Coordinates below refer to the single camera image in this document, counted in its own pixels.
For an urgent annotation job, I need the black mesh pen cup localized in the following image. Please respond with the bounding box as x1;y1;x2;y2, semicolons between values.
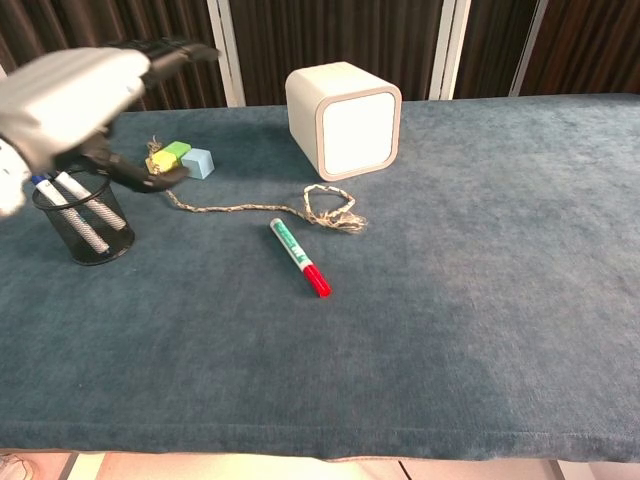
31;169;137;267

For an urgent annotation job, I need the braided twine rope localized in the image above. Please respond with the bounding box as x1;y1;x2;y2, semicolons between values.
145;133;371;236

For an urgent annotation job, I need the red cap whiteboard marker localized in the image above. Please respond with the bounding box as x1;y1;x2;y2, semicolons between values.
269;217;333;299

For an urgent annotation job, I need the white cube box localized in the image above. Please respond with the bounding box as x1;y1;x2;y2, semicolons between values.
284;61;403;183

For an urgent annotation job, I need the green toy cube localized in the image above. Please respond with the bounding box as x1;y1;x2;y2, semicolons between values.
161;140;194;164

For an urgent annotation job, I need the light blue toy cube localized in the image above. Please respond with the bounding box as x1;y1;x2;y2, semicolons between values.
180;147;216;181

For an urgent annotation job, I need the blue cap whiteboard marker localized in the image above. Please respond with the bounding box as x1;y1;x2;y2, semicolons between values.
29;173;111;255

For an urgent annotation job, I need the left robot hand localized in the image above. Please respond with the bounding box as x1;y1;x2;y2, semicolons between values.
0;39;222;195

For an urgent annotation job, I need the dark pleated curtain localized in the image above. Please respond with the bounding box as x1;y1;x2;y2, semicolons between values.
0;0;640;114

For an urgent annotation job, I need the blue velvet tablecloth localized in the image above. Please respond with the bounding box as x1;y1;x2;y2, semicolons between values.
0;92;640;464

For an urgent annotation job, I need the white frame post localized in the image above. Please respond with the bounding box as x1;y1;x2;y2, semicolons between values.
428;0;473;101
206;0;247;108
508;0;549;98

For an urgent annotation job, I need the yellow toy cube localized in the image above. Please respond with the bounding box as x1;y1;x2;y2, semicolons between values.
145;149;181;175

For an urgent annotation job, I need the black cap whiteboard marker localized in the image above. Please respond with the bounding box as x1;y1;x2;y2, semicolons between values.
53;171;128;232

